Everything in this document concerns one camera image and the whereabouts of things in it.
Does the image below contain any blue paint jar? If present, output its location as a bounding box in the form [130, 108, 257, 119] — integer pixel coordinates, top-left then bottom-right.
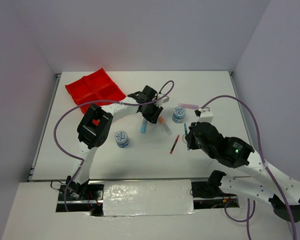
[114, 130, 129, 148]
[172, 106, 186, 123]

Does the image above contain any blue paint jar right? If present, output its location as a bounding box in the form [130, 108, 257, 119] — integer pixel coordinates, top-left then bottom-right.
[172, 106, 186, 123]

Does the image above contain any red four-compartment tray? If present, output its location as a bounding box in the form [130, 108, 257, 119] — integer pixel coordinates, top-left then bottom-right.
[65, 68, 126, 106]

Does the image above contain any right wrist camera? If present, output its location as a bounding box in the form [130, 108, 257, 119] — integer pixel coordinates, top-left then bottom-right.
[194, 107, 214, 124]

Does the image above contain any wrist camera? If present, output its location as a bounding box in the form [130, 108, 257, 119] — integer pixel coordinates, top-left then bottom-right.
[194, 107, 214, 124]
[155, 93, 170, 107]

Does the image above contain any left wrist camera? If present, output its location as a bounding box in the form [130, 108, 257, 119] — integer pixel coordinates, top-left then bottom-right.
[155, 93, 170, 107]

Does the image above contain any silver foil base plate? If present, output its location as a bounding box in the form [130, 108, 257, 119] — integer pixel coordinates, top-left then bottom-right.
[102, 179, 195, 217]

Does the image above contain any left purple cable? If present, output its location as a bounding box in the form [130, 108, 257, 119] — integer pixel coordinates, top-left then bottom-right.
[53, 80, 175, 213]

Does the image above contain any orange highlighter marker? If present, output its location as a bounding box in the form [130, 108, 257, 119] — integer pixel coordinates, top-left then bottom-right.
[158, 116, 172, 136]

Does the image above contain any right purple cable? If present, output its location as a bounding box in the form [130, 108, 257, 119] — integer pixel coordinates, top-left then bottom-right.
[197, 94, 298, 240]

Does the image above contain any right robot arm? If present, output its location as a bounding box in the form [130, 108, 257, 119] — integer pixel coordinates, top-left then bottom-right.
[185, 122, 300, 223]

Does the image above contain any red pen refill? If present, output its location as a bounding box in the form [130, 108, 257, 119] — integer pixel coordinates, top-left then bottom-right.
[169, 134, 180, 154]

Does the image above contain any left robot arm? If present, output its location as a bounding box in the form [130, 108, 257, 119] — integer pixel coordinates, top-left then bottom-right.
[66, 85, 169, 200]

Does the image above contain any blue pen refill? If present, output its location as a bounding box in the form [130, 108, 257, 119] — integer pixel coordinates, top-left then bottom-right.
[183, 122, 190, 151]

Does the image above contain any blue highlighter marker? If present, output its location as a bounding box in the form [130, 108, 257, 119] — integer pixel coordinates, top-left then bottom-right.
[140, 118, 148, 134]

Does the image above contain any purple cable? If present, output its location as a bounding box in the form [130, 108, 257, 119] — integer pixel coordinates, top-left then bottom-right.
[53, 80, 175, 213]
[197, 94, 298, 240]

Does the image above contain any small clear tape roll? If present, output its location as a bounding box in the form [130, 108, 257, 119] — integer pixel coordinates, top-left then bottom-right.
[181, 134, 188, 144]

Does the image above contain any pink highlighter marker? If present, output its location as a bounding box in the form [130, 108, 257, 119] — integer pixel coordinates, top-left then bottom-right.
[178, 103, 199, 110]

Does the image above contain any blue paint jar left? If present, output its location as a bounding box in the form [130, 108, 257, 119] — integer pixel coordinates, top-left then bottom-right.
[114, 130, 129, 148]

